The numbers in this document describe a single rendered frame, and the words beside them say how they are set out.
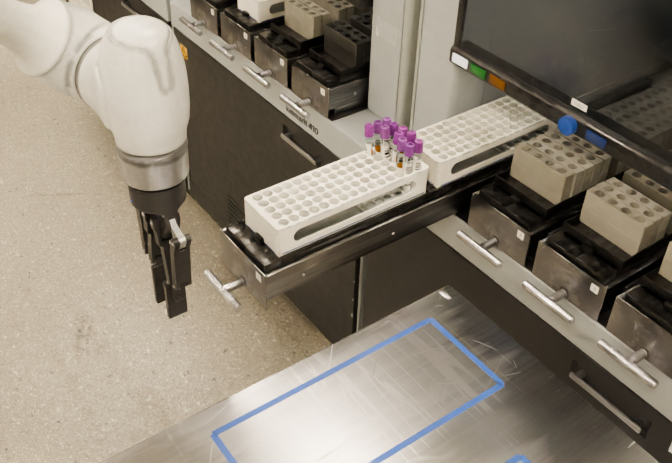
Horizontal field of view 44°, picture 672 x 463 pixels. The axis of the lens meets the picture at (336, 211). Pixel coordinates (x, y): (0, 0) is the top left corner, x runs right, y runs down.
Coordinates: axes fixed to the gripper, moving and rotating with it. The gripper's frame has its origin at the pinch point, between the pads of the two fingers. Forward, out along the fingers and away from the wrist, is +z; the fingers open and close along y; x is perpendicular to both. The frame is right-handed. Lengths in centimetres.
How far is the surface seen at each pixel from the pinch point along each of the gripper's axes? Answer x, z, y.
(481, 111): -65, -8, 3
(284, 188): -22.4, -7.3, 3.5
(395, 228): -37.3, 0.6, -6.7
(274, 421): 1.3, -2.3, -30.5
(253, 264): -12.3, -1.3, -3.3
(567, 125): -57, -19, -21
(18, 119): -29, 78, 195
